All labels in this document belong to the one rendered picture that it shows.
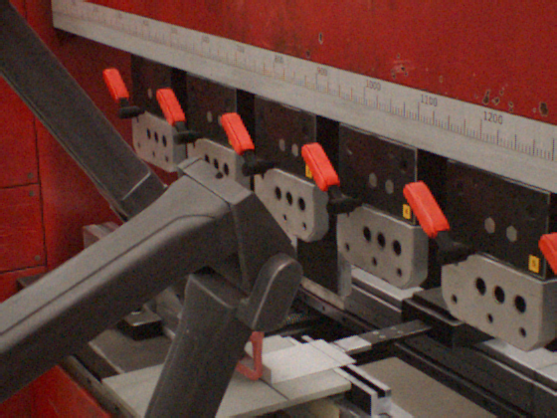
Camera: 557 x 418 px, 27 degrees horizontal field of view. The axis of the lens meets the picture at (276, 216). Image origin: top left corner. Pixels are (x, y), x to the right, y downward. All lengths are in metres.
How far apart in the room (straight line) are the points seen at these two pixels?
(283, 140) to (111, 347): 0.60
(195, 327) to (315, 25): 0.48
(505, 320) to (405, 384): 2.66
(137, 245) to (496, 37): 0.41
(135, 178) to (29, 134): 0.90
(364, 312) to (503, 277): 0.75
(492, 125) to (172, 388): 0.39
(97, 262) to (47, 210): 1.36
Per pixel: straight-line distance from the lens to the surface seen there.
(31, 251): 2.29
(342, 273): 1.49
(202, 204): 0.95
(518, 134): 1.13
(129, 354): 1.91
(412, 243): 1.28
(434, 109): 1.22
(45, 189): 2.26
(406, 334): 1.63
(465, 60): 1.17
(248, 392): 1.48
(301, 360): 1.56
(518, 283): 1.15
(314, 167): 1.35
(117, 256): 0.92
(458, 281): 1.23
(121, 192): 1.34
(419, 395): 3.76
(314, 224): 1.45
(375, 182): 1.32
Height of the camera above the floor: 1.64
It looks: 17 degrees down
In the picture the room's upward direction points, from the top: 1 degrees counter-clockwise
